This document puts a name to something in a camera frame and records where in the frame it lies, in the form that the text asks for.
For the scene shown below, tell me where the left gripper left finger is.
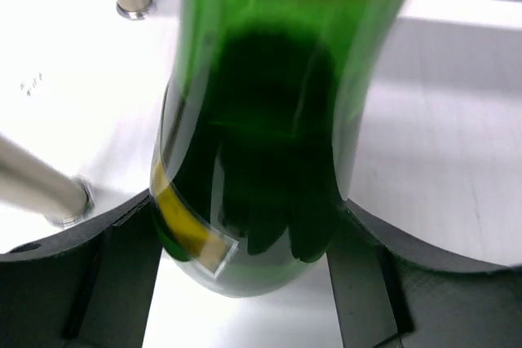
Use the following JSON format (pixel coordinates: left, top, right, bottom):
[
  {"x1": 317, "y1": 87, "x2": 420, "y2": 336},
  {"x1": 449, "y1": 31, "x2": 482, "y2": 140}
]
[{"x1": 1, "y1": 195, "x2": 161, "y2": 347}]

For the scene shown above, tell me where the white two-tier shelf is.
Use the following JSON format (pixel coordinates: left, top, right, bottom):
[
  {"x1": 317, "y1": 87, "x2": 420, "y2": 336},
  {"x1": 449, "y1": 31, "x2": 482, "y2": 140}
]
[{"x1": 1, "y1": 0, "x2": 521, "y2": 266}]

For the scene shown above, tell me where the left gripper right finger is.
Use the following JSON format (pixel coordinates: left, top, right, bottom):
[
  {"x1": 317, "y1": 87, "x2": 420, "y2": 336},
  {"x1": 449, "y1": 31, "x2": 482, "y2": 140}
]
[{"x1": 327, "y1": 201, "x2": 521, "y2": 347}]

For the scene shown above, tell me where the green glass bottle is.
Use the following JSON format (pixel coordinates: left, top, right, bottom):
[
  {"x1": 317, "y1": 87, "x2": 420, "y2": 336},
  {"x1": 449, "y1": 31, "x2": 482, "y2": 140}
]
[{"x1": 150, "y1": 0, "x2": 405, "y2": 297}]

